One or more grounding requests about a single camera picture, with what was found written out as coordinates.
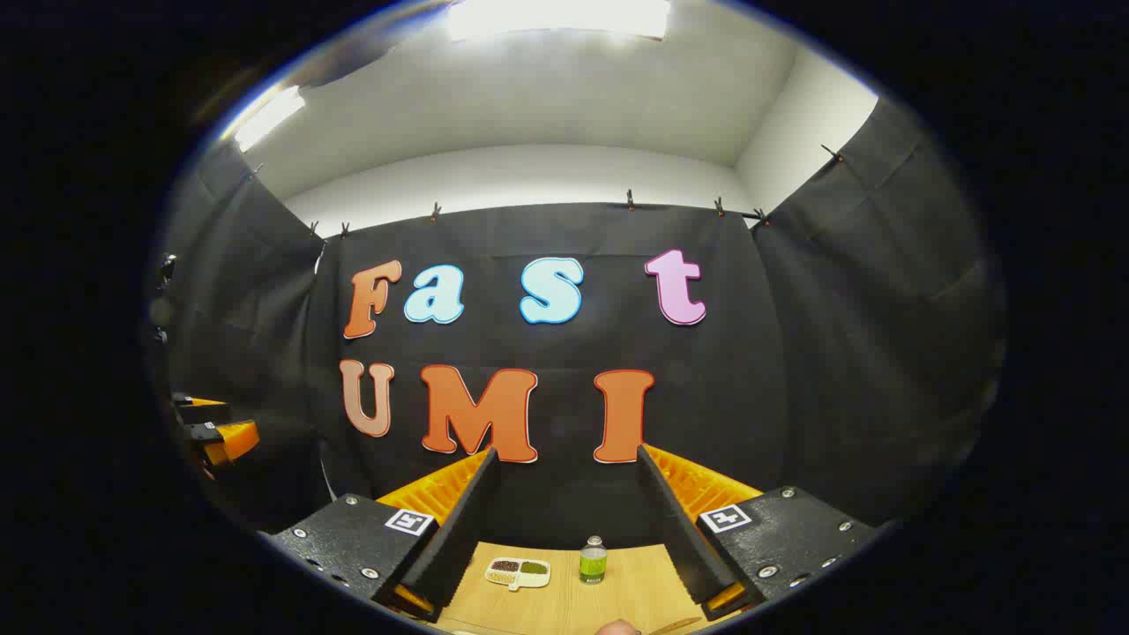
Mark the large ceiling light panel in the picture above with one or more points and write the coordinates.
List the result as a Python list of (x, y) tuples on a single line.
[(556, 18)]

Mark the black backdrop cloth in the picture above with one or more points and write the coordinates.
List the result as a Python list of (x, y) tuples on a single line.
[(547, 353)]

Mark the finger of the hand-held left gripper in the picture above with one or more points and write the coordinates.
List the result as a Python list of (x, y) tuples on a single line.
[(229, 439), (198, 410)]

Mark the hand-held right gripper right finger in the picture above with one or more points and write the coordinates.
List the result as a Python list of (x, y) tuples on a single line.
[(675, 529)]

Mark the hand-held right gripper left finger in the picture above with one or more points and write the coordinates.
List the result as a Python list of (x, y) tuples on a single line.
[(459, 529)]

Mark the small ceiling light panel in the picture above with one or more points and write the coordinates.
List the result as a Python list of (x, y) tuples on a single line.
[(267, 119)]

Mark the white divided bean dish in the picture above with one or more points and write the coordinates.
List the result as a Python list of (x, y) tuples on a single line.
[(518, 573)]

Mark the row of small backdrop clips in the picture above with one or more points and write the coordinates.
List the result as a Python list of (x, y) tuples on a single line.
[(630, 201)]

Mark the wooden spoon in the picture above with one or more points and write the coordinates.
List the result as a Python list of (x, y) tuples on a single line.
[(677, 626)]

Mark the green label bottle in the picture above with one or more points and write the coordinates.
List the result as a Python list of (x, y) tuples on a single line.
[(593, 564)]

